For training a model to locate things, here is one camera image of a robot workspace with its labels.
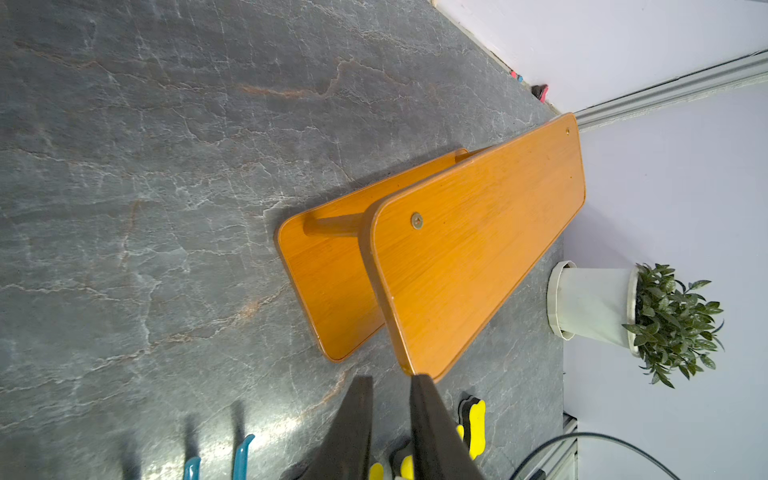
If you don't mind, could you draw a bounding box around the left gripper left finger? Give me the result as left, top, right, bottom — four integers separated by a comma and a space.
300, 376, 373, 479

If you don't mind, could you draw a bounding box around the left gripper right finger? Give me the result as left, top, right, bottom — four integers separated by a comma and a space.
409, 374, 482, 479

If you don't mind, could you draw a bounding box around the orange two-tier wooden shelf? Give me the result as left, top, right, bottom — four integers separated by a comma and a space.
275, 113, 586, 379

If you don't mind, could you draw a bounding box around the blue yellow garden fork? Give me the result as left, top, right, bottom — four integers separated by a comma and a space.
183, 434, 255, 480

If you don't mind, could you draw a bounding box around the potted green plant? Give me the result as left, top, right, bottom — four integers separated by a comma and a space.
546, 261, 724, 388

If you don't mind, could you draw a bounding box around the small pink object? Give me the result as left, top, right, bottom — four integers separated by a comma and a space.
531, 84, 549, 103

